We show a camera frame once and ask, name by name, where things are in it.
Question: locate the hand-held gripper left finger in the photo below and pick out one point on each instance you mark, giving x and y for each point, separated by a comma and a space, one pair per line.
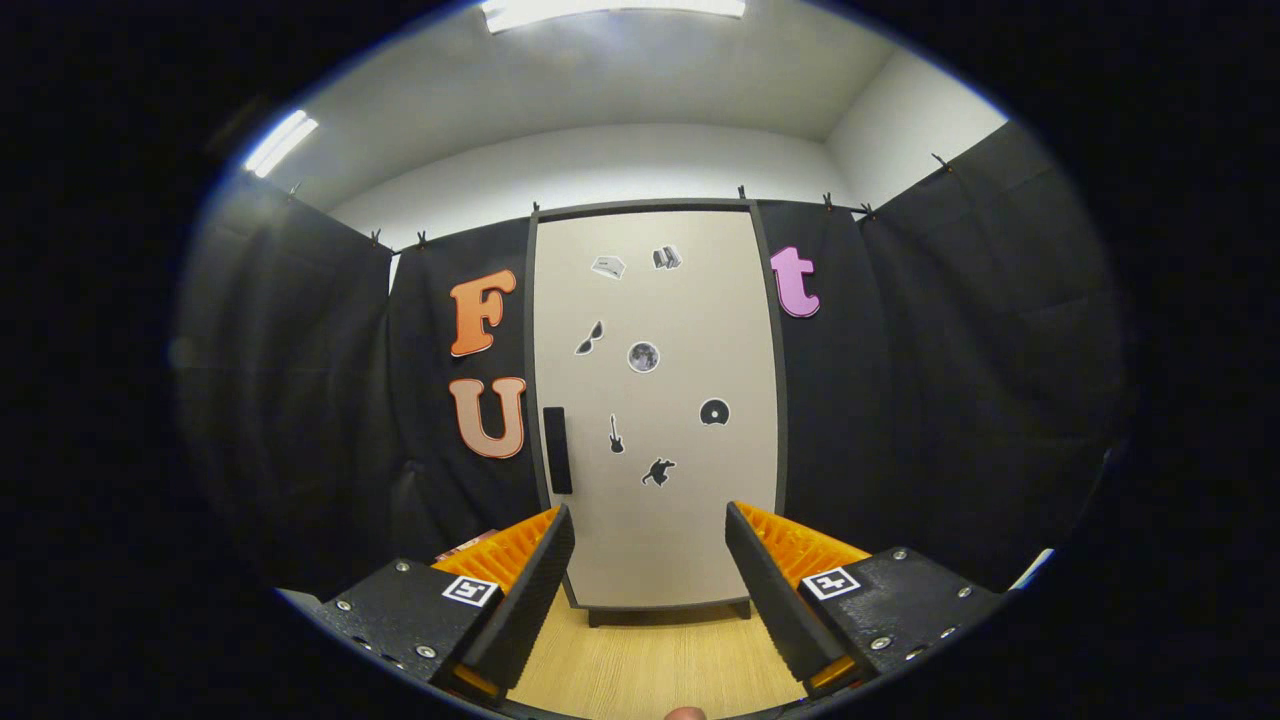
525, 600

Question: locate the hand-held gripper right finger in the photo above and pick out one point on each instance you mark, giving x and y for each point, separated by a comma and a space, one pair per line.
775, 600

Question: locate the grey shoe cabinet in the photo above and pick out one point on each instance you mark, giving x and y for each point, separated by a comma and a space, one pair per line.
529, 380

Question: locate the small stack of books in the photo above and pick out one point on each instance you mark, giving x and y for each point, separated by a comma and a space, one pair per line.
465, 548

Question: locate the white object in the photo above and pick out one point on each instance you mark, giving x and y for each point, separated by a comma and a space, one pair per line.
1035, 568

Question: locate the black backdrop cloth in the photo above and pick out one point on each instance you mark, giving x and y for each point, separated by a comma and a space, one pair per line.
300, 400

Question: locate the ceiling light panel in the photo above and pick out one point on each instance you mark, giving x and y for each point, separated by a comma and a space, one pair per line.
281, 144
610, 12

